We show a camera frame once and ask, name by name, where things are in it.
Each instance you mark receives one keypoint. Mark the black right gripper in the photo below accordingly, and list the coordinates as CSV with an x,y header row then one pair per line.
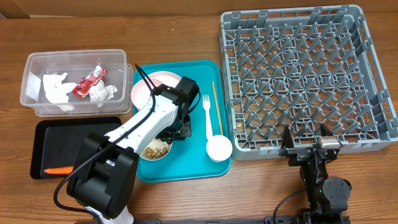
x,y
301,154

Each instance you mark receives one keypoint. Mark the black tray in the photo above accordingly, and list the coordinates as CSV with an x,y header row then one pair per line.
x,y
57,142

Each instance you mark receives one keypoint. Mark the red snack wrapper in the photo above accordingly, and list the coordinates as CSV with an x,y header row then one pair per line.
x,y
92,79

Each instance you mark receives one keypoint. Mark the clear plastic bin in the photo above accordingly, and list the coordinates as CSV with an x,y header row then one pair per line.
x,y
78,64

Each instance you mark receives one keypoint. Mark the teal plastic tray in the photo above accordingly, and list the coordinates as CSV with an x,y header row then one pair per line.
x,y
188,159

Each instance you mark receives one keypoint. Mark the white plastic fork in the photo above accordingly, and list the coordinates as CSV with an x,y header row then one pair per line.
x,y
206,106

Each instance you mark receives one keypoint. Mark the small pink plate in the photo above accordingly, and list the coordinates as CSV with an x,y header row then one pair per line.
x,y
140,94

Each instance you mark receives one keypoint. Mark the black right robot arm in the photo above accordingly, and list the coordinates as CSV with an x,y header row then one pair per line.
x,y
327,196

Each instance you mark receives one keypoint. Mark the wooden chopstick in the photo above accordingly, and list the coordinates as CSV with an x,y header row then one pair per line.
x,y
217,108

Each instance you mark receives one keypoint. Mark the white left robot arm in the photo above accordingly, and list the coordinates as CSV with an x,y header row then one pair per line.
x,y
104,172

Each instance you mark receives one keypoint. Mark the white cup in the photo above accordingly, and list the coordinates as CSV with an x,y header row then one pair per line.
x,y
219,148

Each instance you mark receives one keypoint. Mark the large pink plate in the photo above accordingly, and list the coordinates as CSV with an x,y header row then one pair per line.
x,y
164,77

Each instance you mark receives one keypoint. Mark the grey dishwasher rack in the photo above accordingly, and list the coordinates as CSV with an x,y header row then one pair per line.
x,y
298,68

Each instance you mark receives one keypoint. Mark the orange carrot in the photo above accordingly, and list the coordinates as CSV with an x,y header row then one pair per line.
x,y
59,170

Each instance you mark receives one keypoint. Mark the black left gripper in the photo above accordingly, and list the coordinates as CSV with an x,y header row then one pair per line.
x,y
166,137

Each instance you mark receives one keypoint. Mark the white bowl with peanuts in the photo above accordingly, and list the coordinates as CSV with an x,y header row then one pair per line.
x,y
156,150

